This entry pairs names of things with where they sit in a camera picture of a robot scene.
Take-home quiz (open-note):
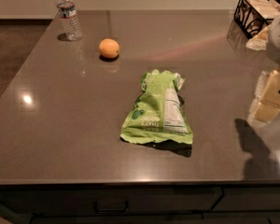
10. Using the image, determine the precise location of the orange fruit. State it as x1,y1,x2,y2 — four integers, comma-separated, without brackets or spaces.
99,38,119,59

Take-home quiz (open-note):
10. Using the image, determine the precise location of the white napkin packet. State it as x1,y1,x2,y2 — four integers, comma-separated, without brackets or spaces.
245,26,270,50

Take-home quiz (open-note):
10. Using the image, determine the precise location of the black wire basket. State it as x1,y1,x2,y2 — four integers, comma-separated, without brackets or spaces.
233,0,280,38

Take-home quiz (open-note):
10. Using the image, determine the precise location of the dark cabinet drawer with handle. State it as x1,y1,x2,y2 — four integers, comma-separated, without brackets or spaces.
0,187,222,217

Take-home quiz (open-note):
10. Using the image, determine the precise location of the clear plastic water bottle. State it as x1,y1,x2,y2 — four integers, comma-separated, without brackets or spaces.
55,0,82,41

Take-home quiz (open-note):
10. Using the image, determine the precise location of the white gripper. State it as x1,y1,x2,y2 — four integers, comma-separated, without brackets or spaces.
250,13,280,123

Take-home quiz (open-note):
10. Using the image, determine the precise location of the green rice chip bag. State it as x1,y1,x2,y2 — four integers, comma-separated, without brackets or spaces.
120,69,193,145

